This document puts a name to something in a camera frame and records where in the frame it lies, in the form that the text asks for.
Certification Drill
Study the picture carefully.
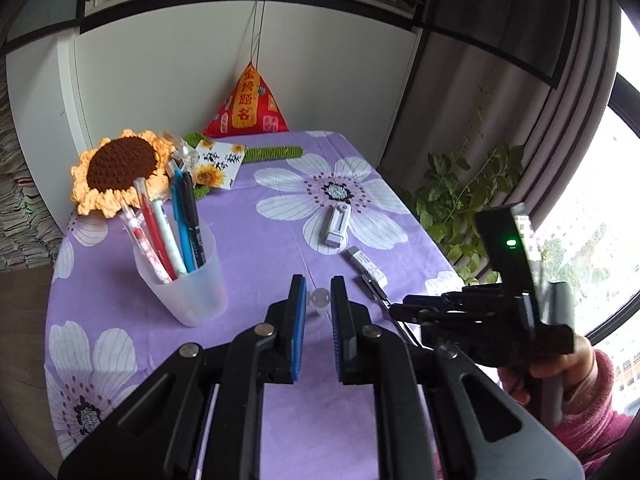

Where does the black ruler case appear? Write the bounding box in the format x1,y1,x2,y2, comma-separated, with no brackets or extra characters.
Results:
360,274,422,348

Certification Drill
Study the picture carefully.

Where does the white eraser box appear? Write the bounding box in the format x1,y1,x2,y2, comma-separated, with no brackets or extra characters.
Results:
346,246,388,287

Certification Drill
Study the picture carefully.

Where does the green white pen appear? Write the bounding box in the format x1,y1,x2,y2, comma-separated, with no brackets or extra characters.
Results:
151,198,186,278

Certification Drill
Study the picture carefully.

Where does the blue pen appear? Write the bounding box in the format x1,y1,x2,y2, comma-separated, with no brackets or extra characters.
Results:
170,178,195,273

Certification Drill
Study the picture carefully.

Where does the black marker pen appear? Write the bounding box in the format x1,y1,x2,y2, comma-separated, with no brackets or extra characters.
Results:
181,170,206,268

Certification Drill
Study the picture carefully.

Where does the red white patterned pen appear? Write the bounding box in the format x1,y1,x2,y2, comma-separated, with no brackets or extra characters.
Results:
120,200,171,284

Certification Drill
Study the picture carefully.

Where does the clear grey pen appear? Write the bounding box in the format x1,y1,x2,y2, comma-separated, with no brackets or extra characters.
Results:
165,159,182,185

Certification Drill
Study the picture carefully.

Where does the pink sleeve forearm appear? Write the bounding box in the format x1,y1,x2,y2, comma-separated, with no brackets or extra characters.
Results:
553,349,634,479

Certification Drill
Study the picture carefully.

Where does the right hand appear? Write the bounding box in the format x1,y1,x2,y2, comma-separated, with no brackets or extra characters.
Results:
498,335,596,406

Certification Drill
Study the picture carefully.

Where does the frosted plastic cup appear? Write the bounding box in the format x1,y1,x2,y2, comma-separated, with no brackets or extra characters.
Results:
132,219,228,327

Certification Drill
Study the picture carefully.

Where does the green potted plant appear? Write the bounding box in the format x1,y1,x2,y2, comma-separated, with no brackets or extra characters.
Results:
400,143,524,285

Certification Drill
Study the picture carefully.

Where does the purple floral tablecloth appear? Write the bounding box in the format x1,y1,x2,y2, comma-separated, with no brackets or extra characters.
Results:
44,131,462,479

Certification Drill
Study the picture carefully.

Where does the green crocheted stem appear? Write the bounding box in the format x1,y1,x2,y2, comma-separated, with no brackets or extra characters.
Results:
184,133,304,200

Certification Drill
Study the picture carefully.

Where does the sunflower greeting card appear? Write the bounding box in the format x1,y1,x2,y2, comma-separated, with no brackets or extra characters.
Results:
192,140,246,190

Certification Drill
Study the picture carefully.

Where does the red triangular pouch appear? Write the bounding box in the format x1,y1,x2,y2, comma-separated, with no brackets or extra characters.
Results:
203,63,288,139

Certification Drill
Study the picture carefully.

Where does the crocheted sunflower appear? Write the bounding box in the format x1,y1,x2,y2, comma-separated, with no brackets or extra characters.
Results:
70,129,176,219

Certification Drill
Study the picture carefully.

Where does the stack of papers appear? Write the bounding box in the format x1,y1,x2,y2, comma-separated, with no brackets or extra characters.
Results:
0,60,63,272

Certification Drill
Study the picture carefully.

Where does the grey curtain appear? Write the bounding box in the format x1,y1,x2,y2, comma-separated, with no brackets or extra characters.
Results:
381,0,622,224

